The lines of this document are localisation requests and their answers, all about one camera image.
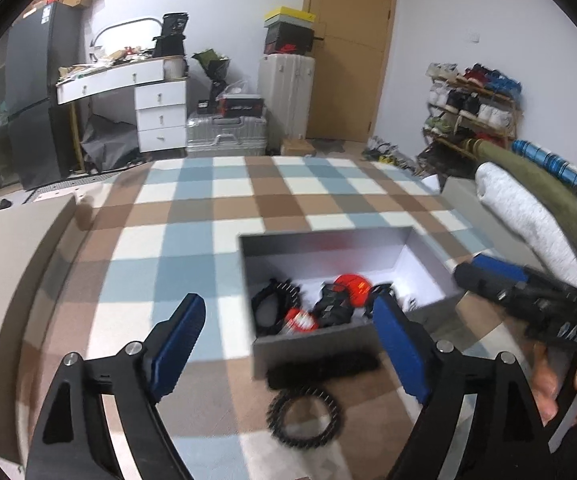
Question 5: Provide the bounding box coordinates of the wooden shoe rack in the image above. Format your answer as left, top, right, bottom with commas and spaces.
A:
422, 63, 523, 153

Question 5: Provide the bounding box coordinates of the white pillow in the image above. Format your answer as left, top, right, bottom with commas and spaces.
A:
475, 162, 577, 286

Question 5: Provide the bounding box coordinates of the black scrunchie in box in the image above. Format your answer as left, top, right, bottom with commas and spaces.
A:
250, 278, 302, 337

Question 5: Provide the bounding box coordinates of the right hand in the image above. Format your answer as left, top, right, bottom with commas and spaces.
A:
530, 341, 577, 428

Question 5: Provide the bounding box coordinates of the yellow shoe box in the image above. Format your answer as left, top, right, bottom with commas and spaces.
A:
264, 6, 316, 28

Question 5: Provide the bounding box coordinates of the red round badge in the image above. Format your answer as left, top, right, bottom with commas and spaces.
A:
334, 273, 373, 309

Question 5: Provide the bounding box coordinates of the silver suitcase lying flat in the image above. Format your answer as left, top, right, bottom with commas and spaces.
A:
185, 113, 268, 157

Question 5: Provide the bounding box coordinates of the white upright suitcase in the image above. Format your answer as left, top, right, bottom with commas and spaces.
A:
257, 54, 316, 151

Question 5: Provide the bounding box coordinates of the black red shoe box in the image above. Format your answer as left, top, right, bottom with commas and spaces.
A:
264, 22, 315, 55

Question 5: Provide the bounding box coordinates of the black box on suitcase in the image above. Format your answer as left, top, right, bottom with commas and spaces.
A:
196, 94, 264, 118

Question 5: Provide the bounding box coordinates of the black spiral hair tie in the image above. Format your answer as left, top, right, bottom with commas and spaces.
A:
266, 386, 344, 453

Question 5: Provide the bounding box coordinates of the black appliance on desk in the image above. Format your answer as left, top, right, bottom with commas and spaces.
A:
153, 12, 189, 58

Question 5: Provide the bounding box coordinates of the olive green blanket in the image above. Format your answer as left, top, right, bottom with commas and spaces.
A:
461, 139, 577, 253

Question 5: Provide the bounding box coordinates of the grey open cardboard box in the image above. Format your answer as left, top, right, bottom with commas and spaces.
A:
240, 226, 463, 379

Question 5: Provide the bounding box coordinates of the wooden door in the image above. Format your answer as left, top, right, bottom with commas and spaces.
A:
303, 0, 397, 142

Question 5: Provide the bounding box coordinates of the white desk with drawers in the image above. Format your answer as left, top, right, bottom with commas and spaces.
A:
56, 55, 188, 153

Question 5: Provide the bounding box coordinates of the large black hair claw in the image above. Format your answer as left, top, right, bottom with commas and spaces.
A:
311, 283, 355, 328

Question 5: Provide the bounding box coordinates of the plaid bed sheet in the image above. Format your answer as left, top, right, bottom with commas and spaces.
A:
17, 157, 490, 479

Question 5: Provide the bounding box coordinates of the dark grey refrigerator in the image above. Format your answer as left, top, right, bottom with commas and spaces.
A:
5, 2, 81, 190

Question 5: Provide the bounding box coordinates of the small red white badge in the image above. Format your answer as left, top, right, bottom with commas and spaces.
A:
281, 308, 319, 334

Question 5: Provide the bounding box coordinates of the blue patterned roll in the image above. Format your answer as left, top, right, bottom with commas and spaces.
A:
511, 140, 577, 188

